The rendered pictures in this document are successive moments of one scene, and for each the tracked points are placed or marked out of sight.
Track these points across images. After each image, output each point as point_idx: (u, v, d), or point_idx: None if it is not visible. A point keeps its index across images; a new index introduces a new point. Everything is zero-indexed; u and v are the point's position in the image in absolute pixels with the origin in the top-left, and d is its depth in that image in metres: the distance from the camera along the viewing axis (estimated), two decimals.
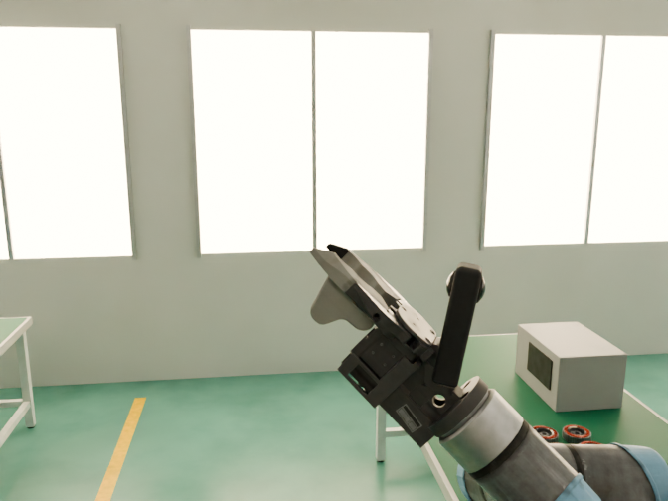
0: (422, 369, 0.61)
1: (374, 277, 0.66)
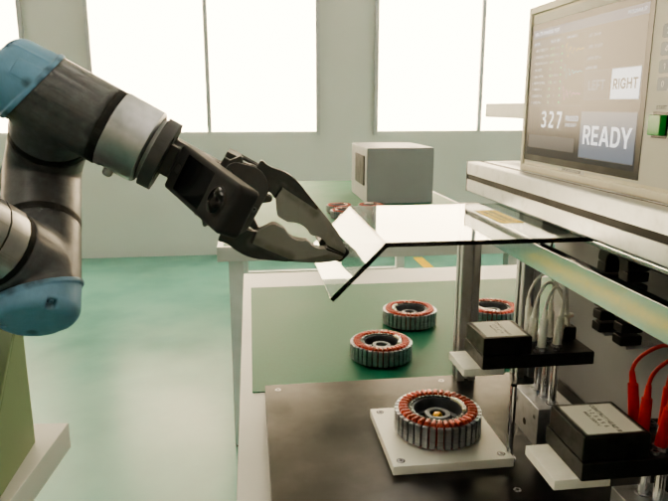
0: None
1: (289, 236, 0.63)
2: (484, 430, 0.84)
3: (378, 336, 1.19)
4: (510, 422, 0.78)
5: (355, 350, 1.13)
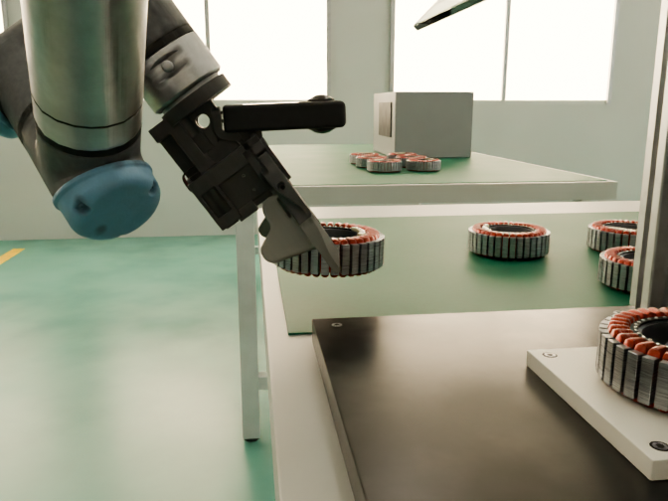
0: None
1: None
2: None
3: (324, 231, 0.67)
4: None
5: None
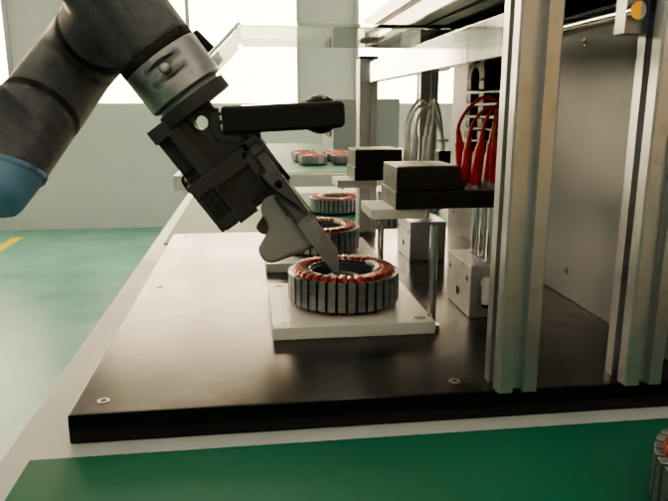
0: None
1: (310, 212, 0.59)
2: (364, 249, 0.89)
3: (339, 264, 0.68)
4: (379, 228, 0.83)
5: (295, 283, 0.62)
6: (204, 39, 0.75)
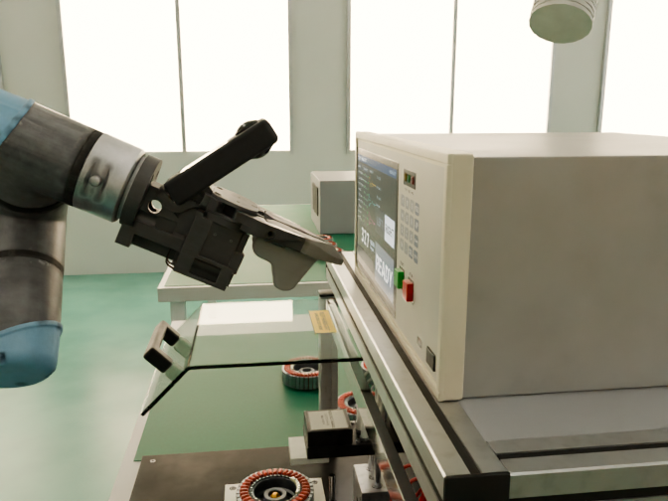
0: None
1: (293, 229, 0.62)
2: None
3: None
4: None
5: None
6: (159, 356, 0.79)
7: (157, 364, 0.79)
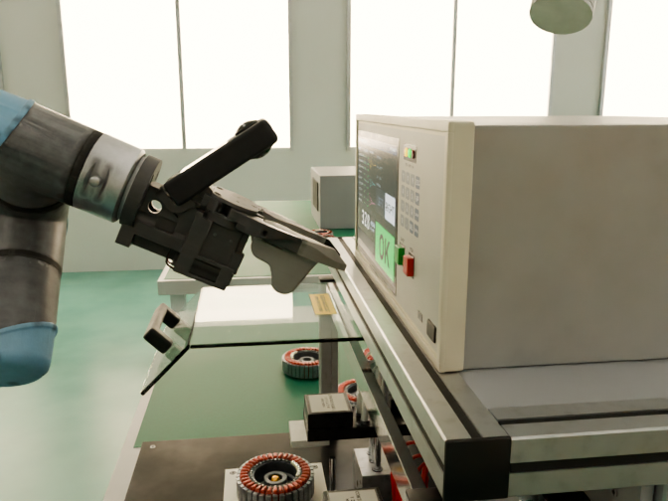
0: None
1: (294, 231, 0.61)
2: (319, 493, 0.93)
3: None
4: (330, 490, 0.87)
5: None
6: (159, 336, 0.79)
7: (157, 345, 0.79)
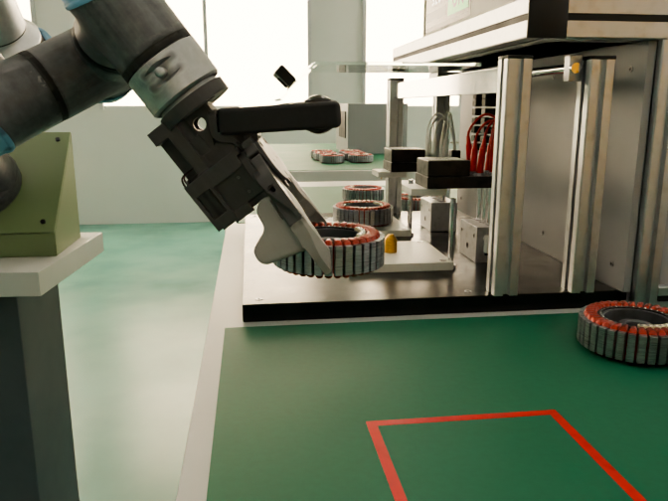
0: None
1: (305, 214, 0.59)
2: (397, 223, 1.20)
3: (329, 231, 0.67)
4: (409, 206, 1.14)
5: None
6: (287, 71, 1.06)
7: (285, 78, 1.06)
